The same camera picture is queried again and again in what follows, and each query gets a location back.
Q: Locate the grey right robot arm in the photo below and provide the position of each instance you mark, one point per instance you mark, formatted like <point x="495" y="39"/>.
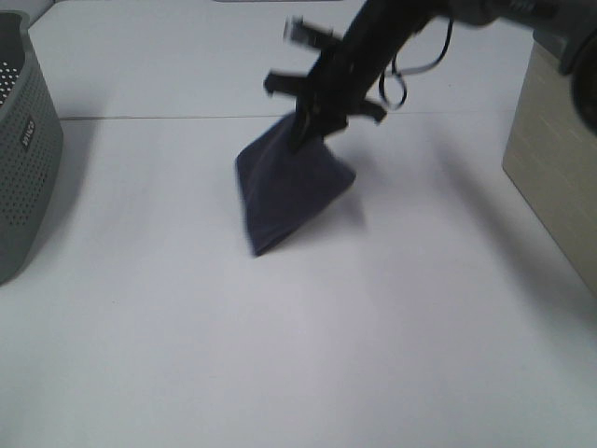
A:
<point x="572" y="25"/>

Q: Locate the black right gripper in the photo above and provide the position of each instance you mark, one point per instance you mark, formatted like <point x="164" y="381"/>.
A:
<point x="337" y="85"/>

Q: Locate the grey perforated laundry basket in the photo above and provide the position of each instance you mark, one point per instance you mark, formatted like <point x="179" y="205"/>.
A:
<point x="31" y="143"/>

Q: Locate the dark grey towel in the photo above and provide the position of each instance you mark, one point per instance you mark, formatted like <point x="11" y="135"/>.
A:
<point x="282" y="190"/>

